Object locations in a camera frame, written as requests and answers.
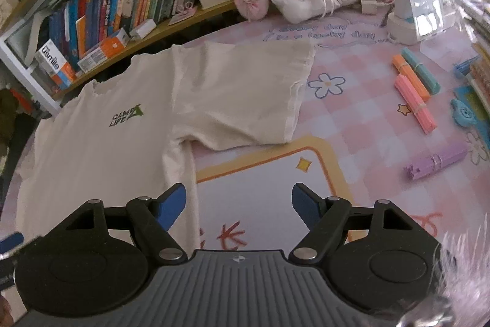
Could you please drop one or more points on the blue smiley clip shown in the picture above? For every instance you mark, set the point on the blue smiley clip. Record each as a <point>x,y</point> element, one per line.
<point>463,113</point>

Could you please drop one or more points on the pink clip card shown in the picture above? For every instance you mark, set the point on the pink clip card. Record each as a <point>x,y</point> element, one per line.
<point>183,13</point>

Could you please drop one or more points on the pink checked cartoon desk mat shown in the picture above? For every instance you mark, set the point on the pink checked cartoon desk mat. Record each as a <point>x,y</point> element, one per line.
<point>344,112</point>

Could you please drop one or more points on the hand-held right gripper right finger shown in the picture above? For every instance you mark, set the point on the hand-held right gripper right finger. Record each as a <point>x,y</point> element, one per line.
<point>306,205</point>

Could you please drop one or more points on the orange stick bundle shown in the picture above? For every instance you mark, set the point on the orange stick bundle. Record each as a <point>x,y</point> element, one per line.
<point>411,78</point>

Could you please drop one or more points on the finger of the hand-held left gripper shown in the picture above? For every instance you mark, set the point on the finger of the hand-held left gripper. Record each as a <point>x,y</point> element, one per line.
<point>9,243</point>

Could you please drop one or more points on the small white cube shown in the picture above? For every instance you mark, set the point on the small white cube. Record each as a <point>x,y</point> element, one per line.
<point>368,6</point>

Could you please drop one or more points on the flat white orange box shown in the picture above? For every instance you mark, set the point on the flat white orange box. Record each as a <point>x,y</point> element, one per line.
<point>101,51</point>

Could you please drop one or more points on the white lamp base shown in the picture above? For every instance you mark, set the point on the white lamp base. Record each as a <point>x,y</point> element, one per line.
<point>402,28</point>

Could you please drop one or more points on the purple stick bundle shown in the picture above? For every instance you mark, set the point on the purple stick bundle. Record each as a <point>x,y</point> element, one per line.
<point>436,162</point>

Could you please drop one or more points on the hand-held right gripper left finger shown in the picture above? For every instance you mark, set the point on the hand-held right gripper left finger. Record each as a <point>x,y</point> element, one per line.
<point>172,206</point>

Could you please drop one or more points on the teal stick bundle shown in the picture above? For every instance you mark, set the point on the teal stick bundle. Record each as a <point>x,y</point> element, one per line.
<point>423,72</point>

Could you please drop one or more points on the white and wooden bookshelf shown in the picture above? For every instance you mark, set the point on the white and wooden bookshelf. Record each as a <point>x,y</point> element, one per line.
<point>23,55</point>

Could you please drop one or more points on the tall white orange box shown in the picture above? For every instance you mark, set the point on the tall white orange box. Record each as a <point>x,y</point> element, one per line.
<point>55,62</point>

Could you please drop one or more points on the pink stick bundle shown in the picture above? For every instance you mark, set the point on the pink stick bundle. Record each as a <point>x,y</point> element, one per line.
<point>415,104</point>

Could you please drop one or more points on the white t-shirt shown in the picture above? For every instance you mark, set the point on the white t-shirt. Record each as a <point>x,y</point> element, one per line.
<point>115,158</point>

